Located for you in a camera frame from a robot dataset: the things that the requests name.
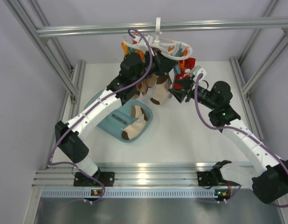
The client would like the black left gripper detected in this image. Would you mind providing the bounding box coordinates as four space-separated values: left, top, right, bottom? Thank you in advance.
132 48 177 85

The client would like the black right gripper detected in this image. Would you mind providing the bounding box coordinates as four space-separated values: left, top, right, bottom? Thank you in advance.
168 77 217 111

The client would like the white round clip hanger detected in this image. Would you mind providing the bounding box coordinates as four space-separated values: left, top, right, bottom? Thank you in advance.
121 17 193 61

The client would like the orange clothes peg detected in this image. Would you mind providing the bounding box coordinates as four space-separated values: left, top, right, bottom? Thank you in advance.
178 60 186 73

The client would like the cream brown sock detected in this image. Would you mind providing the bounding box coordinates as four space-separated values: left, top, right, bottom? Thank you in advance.
150 75 169 105

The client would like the red sock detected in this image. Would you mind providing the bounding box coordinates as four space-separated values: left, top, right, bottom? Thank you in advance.
172 57 196 89

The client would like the argyle beige orange sock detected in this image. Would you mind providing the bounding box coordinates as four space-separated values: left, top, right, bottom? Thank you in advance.
132 74 158 99

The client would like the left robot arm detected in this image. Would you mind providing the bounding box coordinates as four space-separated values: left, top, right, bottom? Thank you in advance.
55 49 178 185

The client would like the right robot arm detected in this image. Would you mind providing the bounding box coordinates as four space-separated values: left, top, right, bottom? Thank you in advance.
169 78 288 204

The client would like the teal clothes peg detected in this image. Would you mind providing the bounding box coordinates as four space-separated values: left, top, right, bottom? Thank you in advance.
175 44 184 57

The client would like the teal plastic basin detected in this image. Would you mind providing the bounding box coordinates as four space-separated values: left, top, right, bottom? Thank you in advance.
97 99 153 143

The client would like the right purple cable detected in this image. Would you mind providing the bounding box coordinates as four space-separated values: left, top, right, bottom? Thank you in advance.
194 73 288 208

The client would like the purple cable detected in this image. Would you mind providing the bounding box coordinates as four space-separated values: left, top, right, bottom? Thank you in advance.
47 28 154 203
194 73 288 208

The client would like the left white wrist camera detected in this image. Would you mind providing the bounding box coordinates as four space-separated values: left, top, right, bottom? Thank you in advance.
133 34 154 52

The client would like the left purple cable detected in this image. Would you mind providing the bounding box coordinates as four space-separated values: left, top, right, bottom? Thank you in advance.
47 28 154 203

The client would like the perforated cable tray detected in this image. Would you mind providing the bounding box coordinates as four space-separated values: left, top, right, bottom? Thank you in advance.
41 189 218 198

